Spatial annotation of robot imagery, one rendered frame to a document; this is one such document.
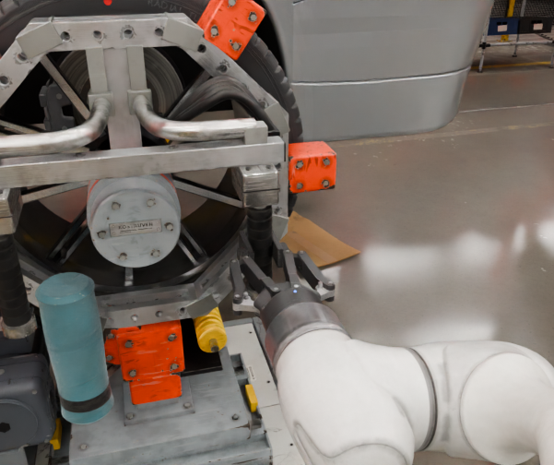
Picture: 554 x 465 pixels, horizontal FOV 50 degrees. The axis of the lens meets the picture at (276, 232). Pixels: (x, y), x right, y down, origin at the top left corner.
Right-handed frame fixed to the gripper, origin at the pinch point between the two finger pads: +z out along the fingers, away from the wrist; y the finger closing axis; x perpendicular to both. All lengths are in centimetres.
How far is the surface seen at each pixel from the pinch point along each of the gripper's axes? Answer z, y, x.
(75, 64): 76, -27, 12
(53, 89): 73, -32, 8
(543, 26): 438, 381, -42
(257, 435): 28, 5, -67
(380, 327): 80, 61, -83
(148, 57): 76, -10, 13
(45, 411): 31, -40, -51
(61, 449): 37, -40, -68
